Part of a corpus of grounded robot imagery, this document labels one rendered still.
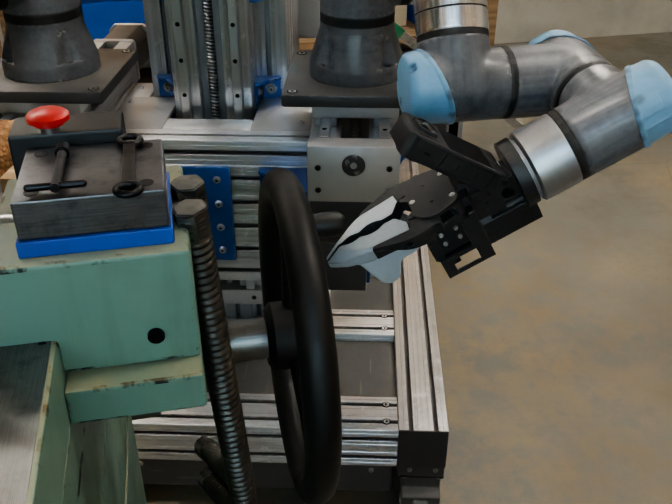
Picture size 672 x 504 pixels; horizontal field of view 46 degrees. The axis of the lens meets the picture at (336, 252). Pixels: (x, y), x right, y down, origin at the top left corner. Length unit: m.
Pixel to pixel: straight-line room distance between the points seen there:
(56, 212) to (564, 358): 1.65
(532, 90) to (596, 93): 0.08
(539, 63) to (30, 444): 0.60
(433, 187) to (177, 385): 0.34
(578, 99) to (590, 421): 1.18
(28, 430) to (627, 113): 0.57
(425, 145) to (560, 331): 1.46
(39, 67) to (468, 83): 0.74
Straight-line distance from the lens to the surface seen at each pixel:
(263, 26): 1.43
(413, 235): 0.75
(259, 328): 0.68
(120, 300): 0.55
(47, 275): 0.54
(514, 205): 0.80
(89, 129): 0.61
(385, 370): 1.60
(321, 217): 0.76
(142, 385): 0.57
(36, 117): 0.60
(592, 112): 0.78
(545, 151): 0.77
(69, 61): 1.35
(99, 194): 0.53
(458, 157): 0.73
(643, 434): 1.89
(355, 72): 1.23
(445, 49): 0.82
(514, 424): 1.83
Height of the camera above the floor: 1.23
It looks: 31 degrees down
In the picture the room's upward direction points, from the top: straight up
